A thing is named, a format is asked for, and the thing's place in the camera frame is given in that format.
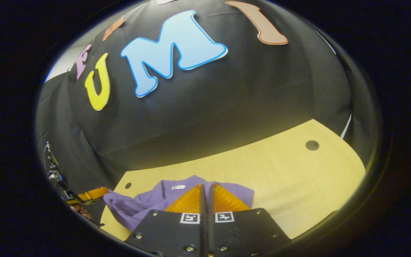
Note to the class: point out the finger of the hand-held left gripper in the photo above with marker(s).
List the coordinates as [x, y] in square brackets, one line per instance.
[93, 194]

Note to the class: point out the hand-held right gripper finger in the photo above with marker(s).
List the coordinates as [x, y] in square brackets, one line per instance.
[203, 225]
[211, 225]

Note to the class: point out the black backdrop cloth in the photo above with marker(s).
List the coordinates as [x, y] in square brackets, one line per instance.
[209, 114]

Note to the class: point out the purple button shirt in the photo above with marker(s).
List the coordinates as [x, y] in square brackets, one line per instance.
[145, 203]

